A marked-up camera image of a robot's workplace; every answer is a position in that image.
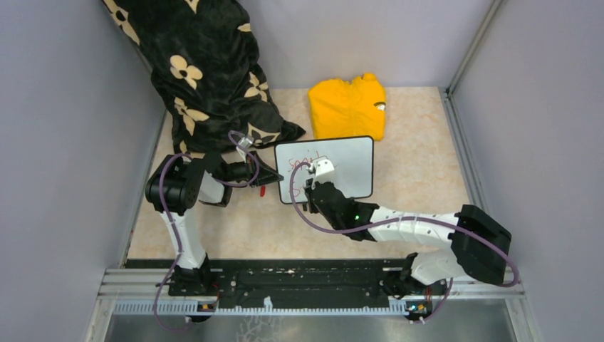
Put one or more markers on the black framed whiteboard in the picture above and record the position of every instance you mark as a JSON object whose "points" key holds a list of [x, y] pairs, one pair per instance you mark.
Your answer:
{"points": [[352, 160]]}

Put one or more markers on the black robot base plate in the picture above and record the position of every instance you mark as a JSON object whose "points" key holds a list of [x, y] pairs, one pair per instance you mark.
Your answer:
{"points": [[303, 283]]}

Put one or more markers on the white slotted cable duct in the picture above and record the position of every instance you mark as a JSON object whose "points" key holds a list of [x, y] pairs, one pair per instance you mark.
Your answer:
{"points": [[189, 307]]}

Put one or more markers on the folded yellow shirt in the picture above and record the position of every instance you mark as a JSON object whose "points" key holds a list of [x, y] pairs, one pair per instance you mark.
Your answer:
{"points": [[341, 109]]}

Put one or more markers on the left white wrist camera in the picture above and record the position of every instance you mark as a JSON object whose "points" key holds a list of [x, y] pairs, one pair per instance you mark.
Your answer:
{"points": [[244, 143]]}

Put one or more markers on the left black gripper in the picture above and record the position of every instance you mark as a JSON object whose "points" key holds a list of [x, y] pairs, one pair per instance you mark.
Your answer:
{"points": [[266, 174]]}

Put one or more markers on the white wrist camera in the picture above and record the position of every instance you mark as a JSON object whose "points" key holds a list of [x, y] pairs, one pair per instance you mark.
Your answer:
{"points": [[244, 143], [321, 170]]}

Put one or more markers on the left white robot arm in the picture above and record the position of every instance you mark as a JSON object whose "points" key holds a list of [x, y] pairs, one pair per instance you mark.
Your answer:
{"points": [[181, 182]]}

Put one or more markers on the right aluminium frame rail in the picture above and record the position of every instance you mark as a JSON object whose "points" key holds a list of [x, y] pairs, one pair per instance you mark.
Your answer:
{"points": [[522, 321]]}

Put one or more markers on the black floral fleece blanket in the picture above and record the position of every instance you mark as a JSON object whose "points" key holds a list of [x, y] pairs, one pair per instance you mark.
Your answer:
{"points": [[204, 61]]}

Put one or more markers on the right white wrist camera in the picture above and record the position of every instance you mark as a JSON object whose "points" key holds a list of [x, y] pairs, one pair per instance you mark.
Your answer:
{"points": [[321, 170]]}

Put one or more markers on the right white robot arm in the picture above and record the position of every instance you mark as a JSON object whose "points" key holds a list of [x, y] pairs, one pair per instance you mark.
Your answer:
{"points": [[464, 243]]}

